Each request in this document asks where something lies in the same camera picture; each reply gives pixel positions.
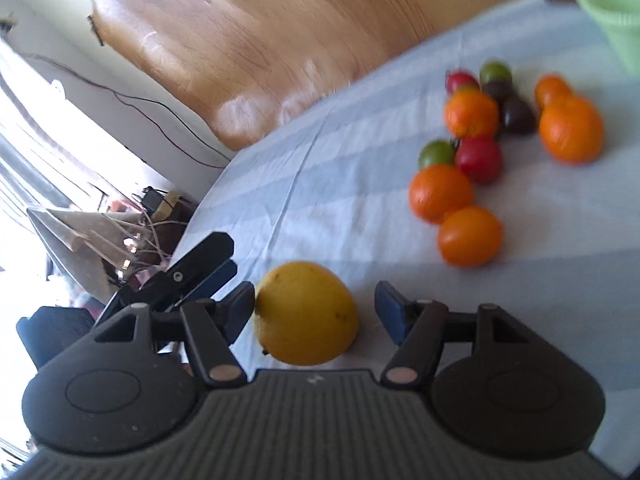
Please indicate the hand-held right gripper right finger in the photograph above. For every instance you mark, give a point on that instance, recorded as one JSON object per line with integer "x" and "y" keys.
{"x": 391, "y": 315}

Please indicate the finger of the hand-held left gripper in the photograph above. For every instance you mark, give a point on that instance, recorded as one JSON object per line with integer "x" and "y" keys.
{"x": 200, "y": 260}
{"x": 215, "y": 277}

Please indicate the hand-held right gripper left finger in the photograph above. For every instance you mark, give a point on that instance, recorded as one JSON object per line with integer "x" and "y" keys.
{"x": 241, "y": 312}

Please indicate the yellow lemon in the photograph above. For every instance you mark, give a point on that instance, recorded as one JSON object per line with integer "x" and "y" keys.
{"x": 305, "y": 312}

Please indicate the orange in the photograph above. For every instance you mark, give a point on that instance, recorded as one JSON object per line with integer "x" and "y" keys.
{"x": 470, "y": 236}
{"x": 550, "y": 88}
{"x": 440, "y": 192}
{"x": 470, "y": 112}
{"x": 570, "y": 130}

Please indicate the red cherry tomato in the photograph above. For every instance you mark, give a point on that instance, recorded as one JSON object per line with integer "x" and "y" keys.
{"x": 479, "y": 159}
{"x": 460, "y": 81}

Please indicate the light green plastic basin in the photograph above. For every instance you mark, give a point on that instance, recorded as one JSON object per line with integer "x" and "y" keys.
{"x": 615, "y": 5}

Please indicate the black power adapter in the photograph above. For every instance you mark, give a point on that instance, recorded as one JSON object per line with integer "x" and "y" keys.
{"x": 151, "y": 198}

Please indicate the beige cardboard sheet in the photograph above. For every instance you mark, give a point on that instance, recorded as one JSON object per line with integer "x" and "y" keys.
{"x": 75, "y": 232}

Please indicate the dark blue cloth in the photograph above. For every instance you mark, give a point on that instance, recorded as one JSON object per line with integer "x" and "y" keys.
{"x": 50, "y": 332}

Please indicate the wooden board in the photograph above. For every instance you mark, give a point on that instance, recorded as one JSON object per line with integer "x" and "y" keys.
{"x": 260, "y": 40}

